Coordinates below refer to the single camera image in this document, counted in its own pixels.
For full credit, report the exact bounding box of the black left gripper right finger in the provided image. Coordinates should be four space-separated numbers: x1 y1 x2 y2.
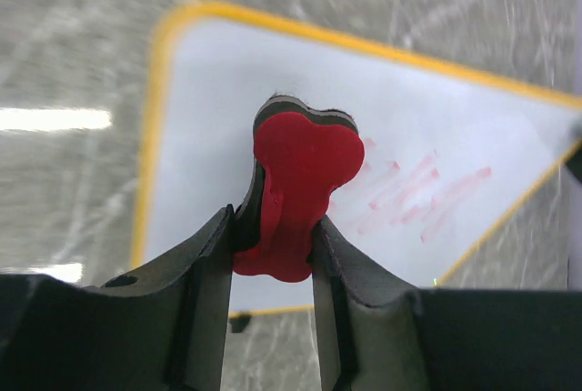
312 217 427 390

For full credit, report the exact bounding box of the red bone-shaped eraser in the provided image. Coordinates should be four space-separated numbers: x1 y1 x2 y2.
234 95 365 283

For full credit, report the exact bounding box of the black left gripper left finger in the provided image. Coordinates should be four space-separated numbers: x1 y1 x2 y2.
85 206 234 390

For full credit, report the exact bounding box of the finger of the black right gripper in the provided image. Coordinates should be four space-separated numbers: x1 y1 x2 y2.
562 122 582 182

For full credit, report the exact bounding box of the yellow framed whiteboard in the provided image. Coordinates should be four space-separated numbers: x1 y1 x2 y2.
131 1 581 313

